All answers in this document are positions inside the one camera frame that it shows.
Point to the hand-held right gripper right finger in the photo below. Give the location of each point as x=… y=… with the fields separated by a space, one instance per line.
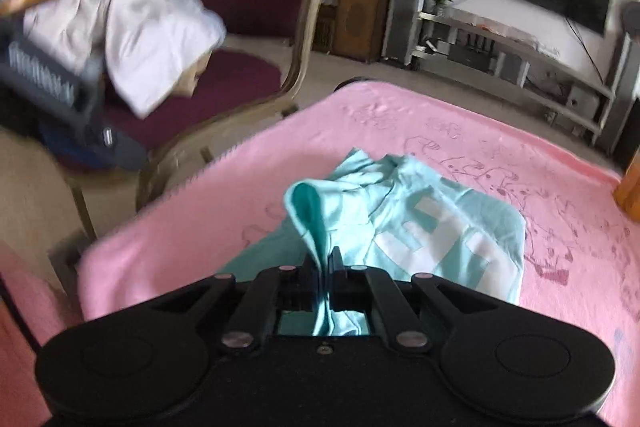
x=345 y=294

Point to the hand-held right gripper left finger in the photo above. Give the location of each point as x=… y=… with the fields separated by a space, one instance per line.
x=302 y=294

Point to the white sweatshirt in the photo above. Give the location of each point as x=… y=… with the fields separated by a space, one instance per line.
x=145 y=42

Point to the teal printed t-shirt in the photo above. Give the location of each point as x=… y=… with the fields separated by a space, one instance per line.
x=450 y=227

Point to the pink printed blanket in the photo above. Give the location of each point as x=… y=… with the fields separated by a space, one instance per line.
x=350 y=127

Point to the brown wooden cabinet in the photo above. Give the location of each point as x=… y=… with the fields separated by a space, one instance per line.
x=362 y=22

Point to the small grey speaker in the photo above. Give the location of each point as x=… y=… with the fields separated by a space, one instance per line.
x=512 y=69

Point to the grey tower speaker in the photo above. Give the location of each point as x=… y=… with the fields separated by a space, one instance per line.
x=407 y=7

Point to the grey television stand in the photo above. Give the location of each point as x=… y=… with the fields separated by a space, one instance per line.
x=540 y=72

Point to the yellow plush giraffe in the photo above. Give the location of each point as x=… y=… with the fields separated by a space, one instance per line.
x=629 y=187

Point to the dark tall speaker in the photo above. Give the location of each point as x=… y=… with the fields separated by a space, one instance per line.
x=622 y=82

